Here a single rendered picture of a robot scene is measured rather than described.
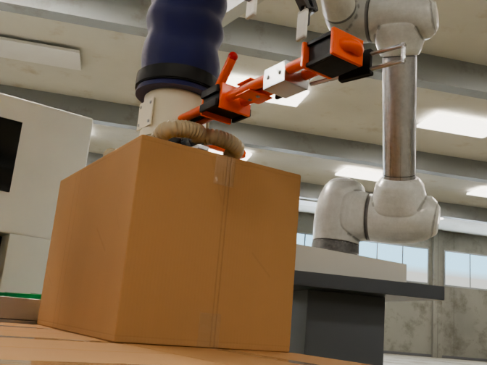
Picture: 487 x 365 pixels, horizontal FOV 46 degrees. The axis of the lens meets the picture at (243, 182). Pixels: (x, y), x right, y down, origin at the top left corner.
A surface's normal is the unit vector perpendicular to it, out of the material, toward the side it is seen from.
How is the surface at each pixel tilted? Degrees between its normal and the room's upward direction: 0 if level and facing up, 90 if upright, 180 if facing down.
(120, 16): 90
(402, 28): 122
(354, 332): 90
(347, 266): 90
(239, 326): 90
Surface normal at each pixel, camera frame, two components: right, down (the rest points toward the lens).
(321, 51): -0.81, -0.21
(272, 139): 0.22, -0.21
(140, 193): 0.54, -0.15
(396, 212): -0.37, 0.14
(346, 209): -0.34, -0.30
